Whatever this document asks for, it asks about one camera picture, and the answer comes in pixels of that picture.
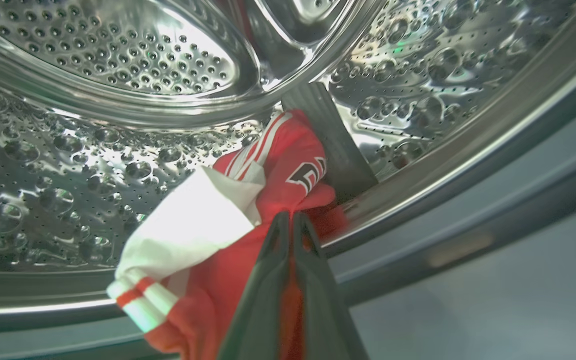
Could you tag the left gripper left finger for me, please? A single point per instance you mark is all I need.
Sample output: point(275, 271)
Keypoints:
point(258, 310)

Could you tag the white front-load washing machine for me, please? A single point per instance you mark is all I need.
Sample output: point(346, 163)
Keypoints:
point(93, 165)

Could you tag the red and white garment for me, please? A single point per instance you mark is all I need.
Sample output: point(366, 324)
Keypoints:
point(193, 225)

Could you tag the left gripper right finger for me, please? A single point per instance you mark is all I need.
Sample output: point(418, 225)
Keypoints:
point(323, 310)

